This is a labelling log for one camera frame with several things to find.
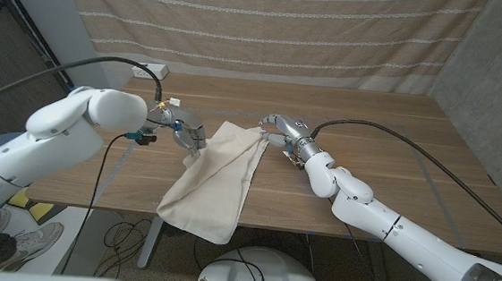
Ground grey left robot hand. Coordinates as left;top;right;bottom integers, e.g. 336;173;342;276
143;104;210;158

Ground thin black hanging cable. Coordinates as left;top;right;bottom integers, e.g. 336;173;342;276
59;127;146;281

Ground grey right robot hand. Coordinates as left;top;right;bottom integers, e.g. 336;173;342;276
255;113;327;166

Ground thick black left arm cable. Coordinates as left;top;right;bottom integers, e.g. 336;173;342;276
0;47;166;124

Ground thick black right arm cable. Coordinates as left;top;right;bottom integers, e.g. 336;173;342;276
302;115;502;250

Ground black metal frame bar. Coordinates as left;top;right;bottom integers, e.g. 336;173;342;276
0;0;93;106

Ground yellow floor object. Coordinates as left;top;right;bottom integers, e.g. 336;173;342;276
5;185;57;224

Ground black floor cable bundle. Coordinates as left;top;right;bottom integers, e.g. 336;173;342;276
95;216;152;281

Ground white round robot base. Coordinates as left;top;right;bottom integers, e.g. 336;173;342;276
194;242;328;281

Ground white floor board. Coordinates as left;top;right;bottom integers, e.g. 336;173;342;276
0;200;103;280

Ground cream cheesecloth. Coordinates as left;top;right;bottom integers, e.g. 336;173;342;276
153;115;272;249

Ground beige striped backdrop cloth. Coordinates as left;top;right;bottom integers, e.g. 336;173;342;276
52;0;490;102

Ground grey table leg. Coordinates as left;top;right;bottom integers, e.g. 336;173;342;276
136;215;166;272
362;240;396;281

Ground white power strip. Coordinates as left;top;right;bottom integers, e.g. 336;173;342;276
131;61;171;82

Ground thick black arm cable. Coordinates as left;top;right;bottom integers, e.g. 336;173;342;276
0;47;166;124
302;115;502;250

